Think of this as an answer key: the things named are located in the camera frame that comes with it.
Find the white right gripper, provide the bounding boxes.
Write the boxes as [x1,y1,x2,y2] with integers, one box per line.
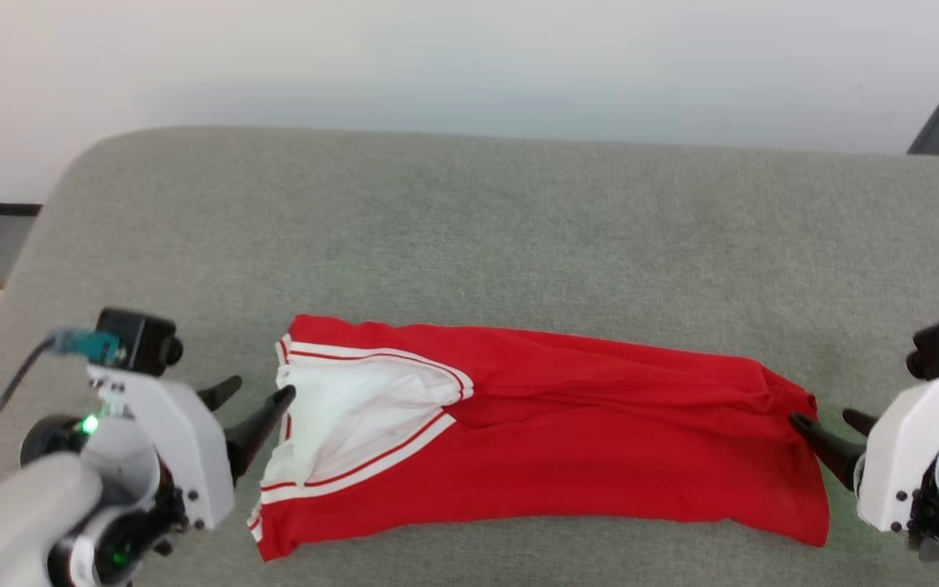
[789,373,939,584]

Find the red and white shirt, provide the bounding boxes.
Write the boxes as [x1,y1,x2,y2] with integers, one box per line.
[248,314,831,563]

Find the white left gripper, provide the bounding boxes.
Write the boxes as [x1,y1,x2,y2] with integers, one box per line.
[20,365,298,587]

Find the teal left camera connector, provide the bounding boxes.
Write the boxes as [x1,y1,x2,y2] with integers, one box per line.
[47,328,124,366]

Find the black left camera cable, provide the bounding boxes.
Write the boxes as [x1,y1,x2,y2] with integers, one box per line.
[0,336,59,433]

